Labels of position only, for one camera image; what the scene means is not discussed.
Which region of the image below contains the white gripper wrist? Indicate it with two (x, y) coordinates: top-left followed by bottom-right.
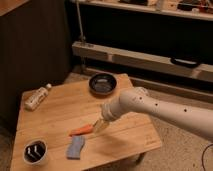
(93, 103), (117, 133)

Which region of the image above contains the orange pepper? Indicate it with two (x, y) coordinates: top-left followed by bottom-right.
(69, 124), (93, 136)

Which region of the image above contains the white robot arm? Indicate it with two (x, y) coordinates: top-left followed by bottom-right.
(94, 87), (213, 142)

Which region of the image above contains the black ceramic bowl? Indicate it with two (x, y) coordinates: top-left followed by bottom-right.
(89, 73), (117, 95)

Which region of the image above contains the wooden table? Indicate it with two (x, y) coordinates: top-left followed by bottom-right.
(10, 81), (162, 171)

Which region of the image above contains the blue sponge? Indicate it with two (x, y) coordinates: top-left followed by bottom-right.
(66, 135), (85, 160)

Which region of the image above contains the white plastic bottle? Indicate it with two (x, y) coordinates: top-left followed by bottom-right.
(24, 83), (52, 111)

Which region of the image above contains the metal shelf rack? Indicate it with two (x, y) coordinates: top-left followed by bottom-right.
(70, 0), (213, 82)

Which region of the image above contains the black handle object on shelf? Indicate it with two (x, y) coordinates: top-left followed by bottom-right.
(170, 58), (201, 68)

